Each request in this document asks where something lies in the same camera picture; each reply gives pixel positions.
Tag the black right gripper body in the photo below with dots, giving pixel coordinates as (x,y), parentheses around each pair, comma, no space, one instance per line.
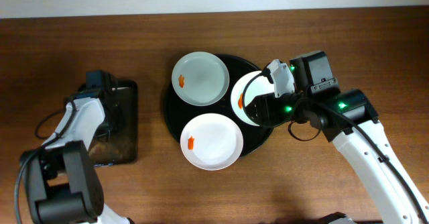
(260,108)

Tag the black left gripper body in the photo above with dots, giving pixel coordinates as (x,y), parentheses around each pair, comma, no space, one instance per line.
(112,123)

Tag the cream white plate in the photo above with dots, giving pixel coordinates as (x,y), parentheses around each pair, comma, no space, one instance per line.
(259,86)

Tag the grey-white plate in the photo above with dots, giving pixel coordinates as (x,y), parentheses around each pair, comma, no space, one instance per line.
(200,78)

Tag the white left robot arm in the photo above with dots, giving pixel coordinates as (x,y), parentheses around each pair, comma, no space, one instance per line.
(59,178)

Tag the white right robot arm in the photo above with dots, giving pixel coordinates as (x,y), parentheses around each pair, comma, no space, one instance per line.
(351,123)

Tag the black rectangular water tray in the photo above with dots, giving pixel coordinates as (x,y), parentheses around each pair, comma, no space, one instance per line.
(115,141)

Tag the round black serving tray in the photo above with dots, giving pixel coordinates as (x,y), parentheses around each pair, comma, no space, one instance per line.
(177,113)

